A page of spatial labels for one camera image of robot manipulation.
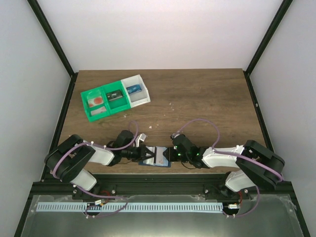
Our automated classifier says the blue card holder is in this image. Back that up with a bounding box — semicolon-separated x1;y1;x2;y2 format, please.
138;146;171;167

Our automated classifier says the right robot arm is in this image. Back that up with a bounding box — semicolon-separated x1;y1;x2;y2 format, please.
157;136;285;198

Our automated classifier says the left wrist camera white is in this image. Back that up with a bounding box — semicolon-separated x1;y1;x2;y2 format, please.
135;133;147;147

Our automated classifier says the red white card stack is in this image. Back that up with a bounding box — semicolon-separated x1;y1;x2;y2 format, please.
88;96;104;108

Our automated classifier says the black card stack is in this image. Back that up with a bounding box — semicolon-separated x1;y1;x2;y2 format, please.
106;89;123;101

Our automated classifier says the middle green bin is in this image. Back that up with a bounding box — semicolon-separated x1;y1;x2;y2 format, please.
101;80;131;115

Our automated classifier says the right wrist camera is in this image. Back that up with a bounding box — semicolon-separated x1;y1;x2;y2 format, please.
171;134;199;154

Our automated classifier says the black aluminium frame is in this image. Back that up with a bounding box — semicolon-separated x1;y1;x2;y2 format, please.
14;0;310;237

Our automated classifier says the blue card stack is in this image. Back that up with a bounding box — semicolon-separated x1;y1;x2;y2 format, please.
126;84;142;94

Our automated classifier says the white pink patterned card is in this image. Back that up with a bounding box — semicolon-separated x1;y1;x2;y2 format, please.
154;147;166;166

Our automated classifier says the light blue cable duct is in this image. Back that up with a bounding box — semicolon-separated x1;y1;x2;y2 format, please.
36;202;223;213

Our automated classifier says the green bin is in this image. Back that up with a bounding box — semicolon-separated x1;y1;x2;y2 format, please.
101;80;131;115
80;87;111;122

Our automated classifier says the white bin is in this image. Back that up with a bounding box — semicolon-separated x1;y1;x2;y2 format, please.
120;75;151;108

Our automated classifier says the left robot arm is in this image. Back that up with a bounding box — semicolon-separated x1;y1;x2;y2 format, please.
44;130;157;198

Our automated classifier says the left green bin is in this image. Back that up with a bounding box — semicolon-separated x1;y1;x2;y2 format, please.
80;87;111;122

